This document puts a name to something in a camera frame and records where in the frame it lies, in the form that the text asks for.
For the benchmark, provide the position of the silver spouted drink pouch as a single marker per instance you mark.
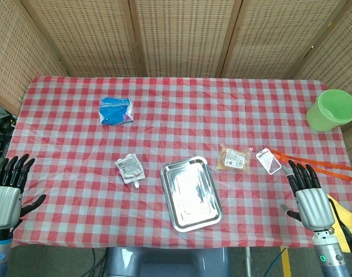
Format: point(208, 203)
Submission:
point(130, 169)

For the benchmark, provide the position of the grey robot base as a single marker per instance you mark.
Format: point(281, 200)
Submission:
point(167, 262)

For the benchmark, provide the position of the blue plastic snack bag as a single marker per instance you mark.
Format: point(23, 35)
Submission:
point(116, 110)

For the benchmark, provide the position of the red checkered tablecloth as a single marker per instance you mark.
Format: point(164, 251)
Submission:
point(170, 138)

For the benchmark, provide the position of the clear card badge holder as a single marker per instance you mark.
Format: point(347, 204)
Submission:
point(268, 161)

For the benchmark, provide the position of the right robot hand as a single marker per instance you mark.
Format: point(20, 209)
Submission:
point(313, 207)

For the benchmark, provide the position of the brown snack packet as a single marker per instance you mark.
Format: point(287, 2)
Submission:
point(233, 158)

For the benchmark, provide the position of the yellow cloth with black trim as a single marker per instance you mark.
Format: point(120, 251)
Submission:
point(344, 225)

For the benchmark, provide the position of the green plastic bucket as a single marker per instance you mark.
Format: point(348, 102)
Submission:
point(331, 110)

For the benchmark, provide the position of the silver metal tray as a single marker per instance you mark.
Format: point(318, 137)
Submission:
point(191, 194)

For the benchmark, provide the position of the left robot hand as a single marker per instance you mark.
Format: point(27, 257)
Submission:
point(4, 202)

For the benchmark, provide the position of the woven bamboo folding screen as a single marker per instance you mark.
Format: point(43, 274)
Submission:
point(176, 37)

